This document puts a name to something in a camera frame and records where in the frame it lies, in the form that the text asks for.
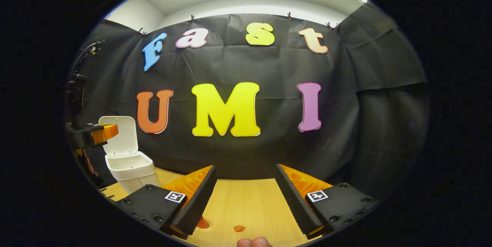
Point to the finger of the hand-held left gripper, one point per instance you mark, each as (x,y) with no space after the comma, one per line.
(105,133)

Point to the orange pop can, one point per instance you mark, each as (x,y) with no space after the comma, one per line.
(203,224)

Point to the white desktop garbage bin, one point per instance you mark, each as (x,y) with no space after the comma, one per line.
(127,166)

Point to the black backdrop cloth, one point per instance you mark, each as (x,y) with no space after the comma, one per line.
(276,66)

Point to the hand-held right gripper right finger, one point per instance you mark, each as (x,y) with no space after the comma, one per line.
(294,204)

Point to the orange paper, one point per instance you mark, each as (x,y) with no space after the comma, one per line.
(239,228)

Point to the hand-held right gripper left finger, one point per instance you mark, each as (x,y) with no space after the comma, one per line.
(198,204)

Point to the wooden desktop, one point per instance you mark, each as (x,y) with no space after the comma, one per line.
(246,201)

